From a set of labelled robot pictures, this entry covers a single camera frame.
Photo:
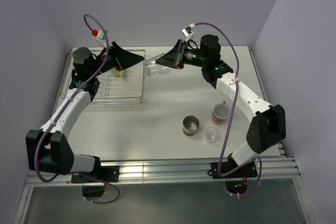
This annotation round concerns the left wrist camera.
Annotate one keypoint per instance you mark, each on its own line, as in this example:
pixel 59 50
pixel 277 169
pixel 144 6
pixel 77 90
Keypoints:
pixel 100 37

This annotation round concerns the clear wire dish rack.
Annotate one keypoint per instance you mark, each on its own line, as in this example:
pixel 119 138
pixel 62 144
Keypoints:
pixel 113 90

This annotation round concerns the aluminium rail frame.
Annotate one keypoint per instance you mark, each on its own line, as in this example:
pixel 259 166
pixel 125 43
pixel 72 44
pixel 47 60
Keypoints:
pixel 146 140

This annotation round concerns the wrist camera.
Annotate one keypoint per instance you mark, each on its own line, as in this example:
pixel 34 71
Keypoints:
pixel 187 31
pixel 100 37

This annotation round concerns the large clear plastic tumbler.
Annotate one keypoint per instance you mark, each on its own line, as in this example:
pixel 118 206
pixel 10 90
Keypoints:
pixel 151 68

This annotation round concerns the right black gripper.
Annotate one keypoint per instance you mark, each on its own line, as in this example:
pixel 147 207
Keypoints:
pixel 174 58

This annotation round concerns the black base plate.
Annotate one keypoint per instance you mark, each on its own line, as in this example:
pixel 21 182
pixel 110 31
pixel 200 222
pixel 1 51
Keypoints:
pixel 247 171
pixel 105 173

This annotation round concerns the pale yellow plastic mug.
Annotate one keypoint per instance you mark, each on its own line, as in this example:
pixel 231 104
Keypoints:
pixel 118 73

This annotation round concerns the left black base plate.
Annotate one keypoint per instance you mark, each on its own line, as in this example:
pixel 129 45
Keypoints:
pixel 105 173

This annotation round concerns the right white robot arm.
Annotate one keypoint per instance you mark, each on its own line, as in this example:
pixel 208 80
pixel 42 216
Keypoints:
pixel 267 122

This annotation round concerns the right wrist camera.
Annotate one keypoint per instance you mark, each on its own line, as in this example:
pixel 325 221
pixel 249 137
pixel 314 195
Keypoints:
pixel 187 31

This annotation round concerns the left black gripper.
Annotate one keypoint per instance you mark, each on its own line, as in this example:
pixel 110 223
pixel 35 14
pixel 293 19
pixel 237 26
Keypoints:
pixel 121 59

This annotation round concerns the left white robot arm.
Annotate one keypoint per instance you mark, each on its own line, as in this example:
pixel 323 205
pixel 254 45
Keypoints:
pixel 48 149

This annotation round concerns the pink patterned ceramic mug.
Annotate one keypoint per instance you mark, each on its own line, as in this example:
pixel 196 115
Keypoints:
pixel 220 113

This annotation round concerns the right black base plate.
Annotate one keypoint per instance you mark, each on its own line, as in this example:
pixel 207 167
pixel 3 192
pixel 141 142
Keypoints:
pixel 247 171

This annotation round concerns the small clear plastic glass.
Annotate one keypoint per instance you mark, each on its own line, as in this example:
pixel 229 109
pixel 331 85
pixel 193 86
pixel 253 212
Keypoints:
pixel 212 135

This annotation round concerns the brown metal-lined cup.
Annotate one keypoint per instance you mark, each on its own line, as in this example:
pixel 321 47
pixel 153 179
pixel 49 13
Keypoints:
pixel 190 125

